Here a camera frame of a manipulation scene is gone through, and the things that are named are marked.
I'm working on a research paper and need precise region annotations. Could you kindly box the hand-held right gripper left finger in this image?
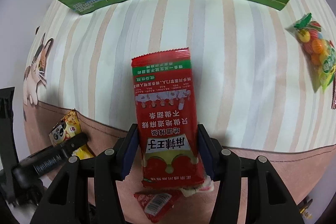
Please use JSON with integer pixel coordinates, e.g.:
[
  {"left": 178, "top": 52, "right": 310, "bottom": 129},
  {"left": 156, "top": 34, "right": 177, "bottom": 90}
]
[{"left": 29, "top": 123, "right": 139, "bottom": 224}]

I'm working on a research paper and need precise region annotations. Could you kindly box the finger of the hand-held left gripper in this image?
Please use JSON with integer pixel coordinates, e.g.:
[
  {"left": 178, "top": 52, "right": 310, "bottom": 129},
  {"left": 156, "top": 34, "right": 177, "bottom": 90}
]
[
  {"left": 56, "top": 132, "right": 88, "bottom": 159},
  {"left": 0, "top": 87, "right": 19, "bottom": 207}
]

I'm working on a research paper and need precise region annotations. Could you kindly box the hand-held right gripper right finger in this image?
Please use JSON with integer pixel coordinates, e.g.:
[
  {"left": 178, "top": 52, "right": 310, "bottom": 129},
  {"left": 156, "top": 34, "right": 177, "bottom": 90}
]
[{"left": 197, "top": 124, "right": 311, "bottom": 224}]

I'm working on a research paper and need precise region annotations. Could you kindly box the yellow panda snack packet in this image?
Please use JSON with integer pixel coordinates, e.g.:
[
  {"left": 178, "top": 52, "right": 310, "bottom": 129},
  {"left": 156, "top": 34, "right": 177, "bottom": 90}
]
[{"left": 49, "top": 109, "right": 95, "bottom": 160}]

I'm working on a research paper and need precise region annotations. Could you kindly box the long red snack packet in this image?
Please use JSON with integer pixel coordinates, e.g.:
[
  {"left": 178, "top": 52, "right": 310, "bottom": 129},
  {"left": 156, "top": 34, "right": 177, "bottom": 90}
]
[{"left": 131, "top": 47, "right": 208, "bottom": 189}]

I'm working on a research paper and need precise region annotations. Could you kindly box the small white snack packet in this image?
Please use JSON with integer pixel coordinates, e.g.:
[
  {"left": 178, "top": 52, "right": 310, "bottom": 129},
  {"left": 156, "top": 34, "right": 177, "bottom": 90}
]
[{"left": 181, "top": 175, "right": 214, "bottom": 198}]

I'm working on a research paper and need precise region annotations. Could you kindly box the small red snack packet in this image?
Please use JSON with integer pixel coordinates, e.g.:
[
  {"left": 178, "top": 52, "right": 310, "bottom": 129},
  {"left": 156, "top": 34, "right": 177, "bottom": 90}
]
[{"left": 133, "top": 189, "right": 184, "bottom": 224}]

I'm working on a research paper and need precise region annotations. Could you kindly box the cat printed blanket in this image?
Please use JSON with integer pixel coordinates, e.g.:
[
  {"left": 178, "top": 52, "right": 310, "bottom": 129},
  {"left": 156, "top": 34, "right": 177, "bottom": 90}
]
[{"left": 22, "top": 0, "right": 336, "bottom": 224}]

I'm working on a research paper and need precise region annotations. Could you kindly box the green candy bag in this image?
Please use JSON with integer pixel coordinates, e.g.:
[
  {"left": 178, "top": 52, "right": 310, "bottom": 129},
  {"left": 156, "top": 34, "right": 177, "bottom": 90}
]
[{"left": 286, "top": 13, "right": 336, "bottom": 93}]

